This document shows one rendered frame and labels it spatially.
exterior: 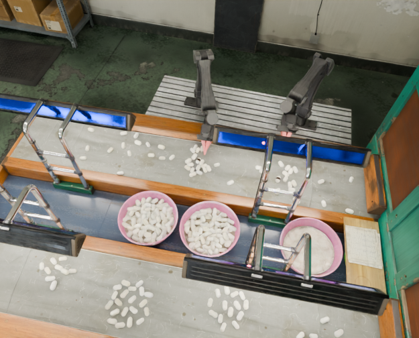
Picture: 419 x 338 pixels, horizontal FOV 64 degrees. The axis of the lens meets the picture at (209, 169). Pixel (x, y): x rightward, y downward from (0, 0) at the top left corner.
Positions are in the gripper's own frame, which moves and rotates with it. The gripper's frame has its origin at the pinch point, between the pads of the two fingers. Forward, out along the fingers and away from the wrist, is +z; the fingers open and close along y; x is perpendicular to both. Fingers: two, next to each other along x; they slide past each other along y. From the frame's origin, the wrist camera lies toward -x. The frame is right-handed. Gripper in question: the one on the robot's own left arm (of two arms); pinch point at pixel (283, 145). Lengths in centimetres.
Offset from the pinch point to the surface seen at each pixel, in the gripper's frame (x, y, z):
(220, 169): 1.5, -29.0, 16.6
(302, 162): 9.4, 11.6, 7.1
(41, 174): -11, -115, 32
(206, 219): -15, -31, 39
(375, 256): -23, 42, 40
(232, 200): -12.1, -20.1, 28.9
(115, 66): 157, -154, -54
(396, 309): -44, 44, 52
